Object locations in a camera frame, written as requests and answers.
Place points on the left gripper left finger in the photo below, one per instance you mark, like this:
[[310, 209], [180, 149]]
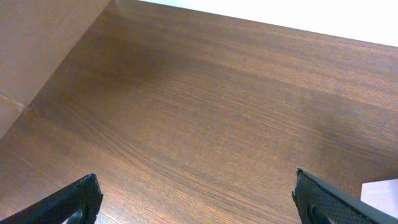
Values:
[[78, 202]]

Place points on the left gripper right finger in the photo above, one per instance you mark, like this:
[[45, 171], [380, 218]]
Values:
[[318, 202]]

